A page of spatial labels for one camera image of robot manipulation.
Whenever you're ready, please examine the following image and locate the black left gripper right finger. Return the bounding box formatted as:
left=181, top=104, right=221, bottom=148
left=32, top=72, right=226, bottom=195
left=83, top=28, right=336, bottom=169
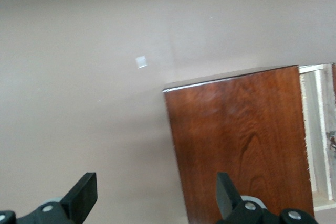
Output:
left=216, top=172, right=283, bottom=224

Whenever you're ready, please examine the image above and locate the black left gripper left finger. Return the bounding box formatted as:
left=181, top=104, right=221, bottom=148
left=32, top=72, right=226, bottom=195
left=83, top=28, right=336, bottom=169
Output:
left=15, top=172, right=98, bottom=224

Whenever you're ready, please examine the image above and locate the dark brown wooden box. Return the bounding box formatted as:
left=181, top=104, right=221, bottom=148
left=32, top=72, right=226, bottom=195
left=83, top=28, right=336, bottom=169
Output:
left=162, top=64, right=316, bottom=224

